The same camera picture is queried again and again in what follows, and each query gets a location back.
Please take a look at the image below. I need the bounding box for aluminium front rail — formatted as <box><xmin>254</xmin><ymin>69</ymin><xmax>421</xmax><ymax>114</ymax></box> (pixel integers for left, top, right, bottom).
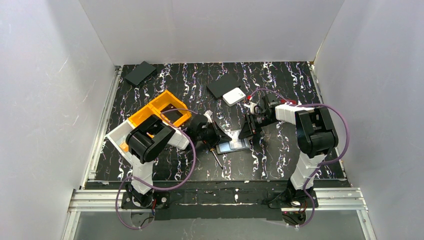
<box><xmin>68</xmin><ymin>187</ymin><xmax>368</xmax><ymax>212</ymax></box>

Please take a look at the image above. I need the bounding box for aluminium left side rail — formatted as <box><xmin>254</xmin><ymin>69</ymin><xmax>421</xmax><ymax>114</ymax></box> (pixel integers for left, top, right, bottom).
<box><xmin>79</xmin><ymin>65</ymin><xmax>123</xmax><ymax>190</ymax></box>

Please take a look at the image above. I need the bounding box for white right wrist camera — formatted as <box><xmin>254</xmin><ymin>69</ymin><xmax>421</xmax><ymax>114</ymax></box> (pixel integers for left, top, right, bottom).
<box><xmin>243</xmin><ymin>95</ymin><xmax>258</xmax><ymax>114</ymax></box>

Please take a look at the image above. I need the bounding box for black card in bin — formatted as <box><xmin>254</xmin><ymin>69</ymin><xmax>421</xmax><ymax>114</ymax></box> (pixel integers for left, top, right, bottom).
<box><xmin>161</xmin><ymin>104</ymin><xmax>183</xmax><ymax>123</ymax></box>

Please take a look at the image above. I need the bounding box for yellow black screwdriver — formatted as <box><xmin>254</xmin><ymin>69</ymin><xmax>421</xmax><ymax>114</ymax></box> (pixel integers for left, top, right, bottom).
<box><xmin>209</xmin><ymin>148</ymin><xmax>224</xmax><ymax>169</ymax></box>

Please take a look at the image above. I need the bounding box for white rectangular box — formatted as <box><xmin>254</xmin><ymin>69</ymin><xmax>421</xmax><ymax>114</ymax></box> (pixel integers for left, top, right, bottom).
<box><xmin>222</xmin><ymin>87</ymin><xmax>246</xmax><ymax>107</ymax></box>

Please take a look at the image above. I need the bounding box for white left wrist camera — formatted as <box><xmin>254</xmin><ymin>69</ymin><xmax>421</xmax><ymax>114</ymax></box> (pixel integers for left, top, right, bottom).
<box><xmin>203</xmin><ymin>110</ymin><xmax>213</xmax><ymax>123</ymax></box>

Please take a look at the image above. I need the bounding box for yellow plastic bin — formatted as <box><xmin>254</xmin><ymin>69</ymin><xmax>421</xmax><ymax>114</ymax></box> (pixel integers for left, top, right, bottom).
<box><xmin>119</xmin><ymin>90</ymin><xmax>193</xmax><ymax>153</ymax></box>

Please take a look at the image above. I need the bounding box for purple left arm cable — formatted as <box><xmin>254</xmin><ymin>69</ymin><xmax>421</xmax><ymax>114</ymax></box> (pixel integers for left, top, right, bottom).
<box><xmin>115</xmin><ymin>108</ymin><xmax>208</xmax><ymax>231</ymax></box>

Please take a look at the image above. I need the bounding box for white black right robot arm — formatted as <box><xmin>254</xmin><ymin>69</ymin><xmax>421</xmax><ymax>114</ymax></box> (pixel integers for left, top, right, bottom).
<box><xmin>238</xmin><ymin>96</ymin><xmax>339</xmax><ymax>192</ymax></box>

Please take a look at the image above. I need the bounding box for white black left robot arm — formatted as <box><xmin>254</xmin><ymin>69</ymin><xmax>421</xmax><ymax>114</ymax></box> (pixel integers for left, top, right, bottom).
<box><xmin>125</xmin><ymin>114</ymin><xmax>232</xmax><ymax>195</ymax></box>

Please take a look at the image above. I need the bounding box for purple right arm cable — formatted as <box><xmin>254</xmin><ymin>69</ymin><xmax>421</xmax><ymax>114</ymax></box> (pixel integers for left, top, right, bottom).
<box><xmin>246</xmin><ymin>88</ymin><xmax>351</xmax><ymax>228</ymax></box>

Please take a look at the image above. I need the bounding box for white plastic bin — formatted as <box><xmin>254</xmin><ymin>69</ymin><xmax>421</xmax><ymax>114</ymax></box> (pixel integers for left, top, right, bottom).
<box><xmin>106</xmin><ymin>119</ymin><xmax>135</xmax><ymax>165</ymax></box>

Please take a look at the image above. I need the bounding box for black flat box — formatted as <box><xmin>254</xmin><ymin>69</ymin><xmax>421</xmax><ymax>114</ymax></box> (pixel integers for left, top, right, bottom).
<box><xmin>206</xmin><ymin>73</ymin><xmax>242</xmax><ymax>100</ymax></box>

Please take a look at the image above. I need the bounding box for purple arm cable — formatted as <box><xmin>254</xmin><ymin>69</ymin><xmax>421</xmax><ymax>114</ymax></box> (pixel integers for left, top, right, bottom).
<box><xmin>246</xmin><ymin>88</ymin><xmax>351</xmax><ymax>228</ymax></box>
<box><xmin>115</xmin><ymin>108</ymin><xmax>208</xmax><ymax>231</ymax></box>

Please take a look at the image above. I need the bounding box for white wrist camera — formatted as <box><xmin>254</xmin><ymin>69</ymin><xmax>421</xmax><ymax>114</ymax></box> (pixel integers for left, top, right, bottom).
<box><xmin>203</xmin><ymin>110</ymin><xmax>213</xmax><ymax>123</ymax></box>
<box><xmin>243</xmin><ymin>95</ymin><xmax>258</xmax><ymax>114</ymax></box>

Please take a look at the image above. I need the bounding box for black flat pad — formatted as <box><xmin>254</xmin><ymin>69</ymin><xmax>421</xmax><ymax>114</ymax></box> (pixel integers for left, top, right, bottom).
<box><xmin>124</xmin><ymin>61</ymin><xmax>157</xmax><ymax>87</ymax></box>

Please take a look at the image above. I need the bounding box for red leather card holder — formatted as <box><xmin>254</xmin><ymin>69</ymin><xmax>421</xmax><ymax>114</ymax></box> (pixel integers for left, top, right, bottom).
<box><xmin>280</xmin><ymin>99</ymin><xmax>297</xmax><ymax>105</ymax></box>

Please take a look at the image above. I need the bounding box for aluminium rail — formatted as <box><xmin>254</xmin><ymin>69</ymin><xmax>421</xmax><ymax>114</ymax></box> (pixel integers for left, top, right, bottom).
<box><xmin>68</xmin><ymin>187</ymin><xmax>368</xmax><ymax>212</ymax></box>
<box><xmin>79</xmin><ymin>65</ymin><xmax>123</xmax><ymax>190</ymax></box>

